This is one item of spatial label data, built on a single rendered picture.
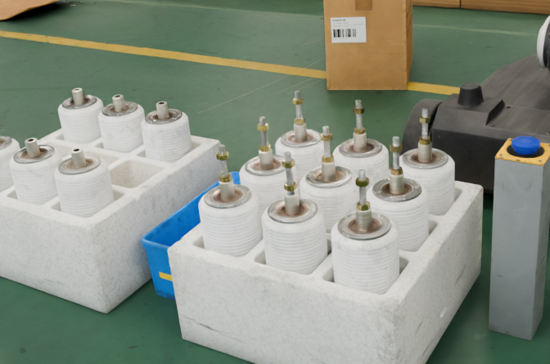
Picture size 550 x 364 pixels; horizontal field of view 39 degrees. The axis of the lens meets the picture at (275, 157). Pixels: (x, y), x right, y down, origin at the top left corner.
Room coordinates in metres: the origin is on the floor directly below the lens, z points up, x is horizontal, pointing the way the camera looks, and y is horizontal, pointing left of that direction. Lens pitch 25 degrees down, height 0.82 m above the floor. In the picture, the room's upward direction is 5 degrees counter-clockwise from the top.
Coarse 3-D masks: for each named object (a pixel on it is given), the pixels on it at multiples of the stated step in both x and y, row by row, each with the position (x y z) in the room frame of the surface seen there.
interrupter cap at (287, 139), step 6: (288, 132) 1.30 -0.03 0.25; (294, 132) 1.30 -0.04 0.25; (312, 132) 1.29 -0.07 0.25; (318, 132) 1.29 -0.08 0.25; (282, 138) 1.28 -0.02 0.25; (288, 138) 1.28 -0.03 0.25; (294, 138) 1.28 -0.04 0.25; (312, 138) 1.27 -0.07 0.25; (318, 138) 1.26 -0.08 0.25; (282, 144) 1.26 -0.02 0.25; (288, 144) 1.25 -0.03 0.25; (294, 144) 1.25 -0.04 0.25; (300, 144) 1.24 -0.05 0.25; (306, 144) 1.24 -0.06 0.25; (312, 144) 1.24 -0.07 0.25
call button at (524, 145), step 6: (516, 138) 1.02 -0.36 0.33; (522, 138) 1.02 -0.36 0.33; (528, 138) 1.02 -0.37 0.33; (534, 138) 1.02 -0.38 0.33; (516, 144) 1.00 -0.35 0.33; (522, 144) 1.00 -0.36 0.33; (528, 144) 1.00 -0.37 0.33; (534, 144) 1.00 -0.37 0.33; (516, 150) 1.00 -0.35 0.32; (522, 150) 1.00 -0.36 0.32; (528, 150) 0.99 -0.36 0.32; (534, 150) 0.99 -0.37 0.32
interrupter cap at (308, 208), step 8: (280, 200) 1.04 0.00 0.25; (304, 200) 1.03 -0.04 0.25; (312, 200) 1.03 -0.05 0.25; (272, 208) 1.02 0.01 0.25; (280, 208) 1.02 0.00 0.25; (304, 208) 1.01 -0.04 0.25; (312, 208) 1.01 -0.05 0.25; (272, 216) 0.99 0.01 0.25; (280, 216) 0.99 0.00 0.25; (288, 216) 1.00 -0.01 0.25; (296, 216) 0.99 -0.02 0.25; (304, 216) 0.99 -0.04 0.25; (312, 216) 0.99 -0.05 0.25
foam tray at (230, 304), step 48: (480, 192) 1.15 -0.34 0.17; (192, 240) 1.07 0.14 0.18; (432, 240) 1.00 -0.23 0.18; (480, 240) 1.16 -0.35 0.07; (192, 288) 1.03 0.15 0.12; (240, 288) 0.98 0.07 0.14; (288, 288) 0.93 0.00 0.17; (336, 288) 0.90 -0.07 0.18; (432, 288) 0.96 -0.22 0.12; (192, 336) 1.04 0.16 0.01; (240, 336) 0.99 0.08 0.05; (288, 336) 0.93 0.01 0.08; (336, 336) 0.89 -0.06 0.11; (384, 336) 0.85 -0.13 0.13; (432, 336) 0.96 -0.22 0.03
